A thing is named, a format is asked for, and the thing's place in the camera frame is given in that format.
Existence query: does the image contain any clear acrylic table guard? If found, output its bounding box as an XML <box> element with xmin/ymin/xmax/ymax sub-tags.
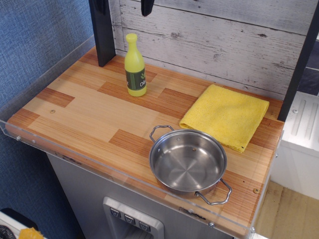
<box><xmin>0</xmin><ymin>40</ymin><xmax>283</xmax><ymax>238</ymax></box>

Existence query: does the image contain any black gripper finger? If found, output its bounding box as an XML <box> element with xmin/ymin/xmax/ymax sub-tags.
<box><xmin>141</xmin><ymin>0</ymin><xmax>155</xmax><ymax>16</ymax></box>
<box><xmin>94</xmin><ymin>0</ymin><xmax>105</xmax><ymax>15</ymax></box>

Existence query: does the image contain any white toy sink unit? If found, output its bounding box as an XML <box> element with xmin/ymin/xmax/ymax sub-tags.
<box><xmin>271</xmin><ymin>92</ymin><xmax>319</xmax><ymax>199</ymax></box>

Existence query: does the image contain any black left frame post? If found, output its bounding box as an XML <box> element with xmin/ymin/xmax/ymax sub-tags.
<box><xmin>89</xmin><ymin>0</ymin><xmax>116</xmax><ymax>67</ymax></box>

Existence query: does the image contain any yellow folded towel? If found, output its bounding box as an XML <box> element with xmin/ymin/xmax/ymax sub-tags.
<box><xmin>179</xmin><ymin>85</ymin><xmax>270</xmax><ymax>153</ymax></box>

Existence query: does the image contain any grey toy fridge cabinet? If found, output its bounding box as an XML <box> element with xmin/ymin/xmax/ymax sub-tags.
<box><xmin>48</xmin><ymin>154</ymin><xmax>232</xmax><ymax>239</ymax></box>

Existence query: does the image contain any silver dispenser button panel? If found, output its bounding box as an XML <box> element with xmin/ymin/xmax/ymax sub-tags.
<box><xmin>103</xmin><ymin>197</ymin><xmax>164</xmax><ymax>239</ymax></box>

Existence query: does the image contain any black frame post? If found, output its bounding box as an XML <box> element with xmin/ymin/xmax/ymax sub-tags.
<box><xmin>277</xmin><ymin>1</ymin><xmax>319</xmax><ymax>121</ymax></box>
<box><xmin>89</xmin><ymin>0</ymin><xmax>116</xmax><ymax>67</ymax></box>

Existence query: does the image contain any yellow black object corner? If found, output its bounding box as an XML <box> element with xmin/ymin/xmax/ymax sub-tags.
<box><xmin>0</xmin><ymin>225</ymin><xmax>45</xmax><ymax>239</ymax></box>

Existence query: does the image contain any stainless steel pot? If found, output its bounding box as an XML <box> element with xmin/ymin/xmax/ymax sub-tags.
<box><xmin>149</xmin><ymin>125</ymin><xmax>232</xmax><ymax>206</ymax></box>

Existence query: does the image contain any black right frame post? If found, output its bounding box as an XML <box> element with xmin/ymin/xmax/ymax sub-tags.
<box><xmin>277</xmin><ymin>1</ymin><xmax>319</xmax><ymax>121</ymax></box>

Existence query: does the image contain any yellow olive oil bottle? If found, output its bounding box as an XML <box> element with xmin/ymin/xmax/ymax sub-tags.
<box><xmin>125</xmin><ymin>33</ymin><xmax>147</xmax><ymax>97</ymax></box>

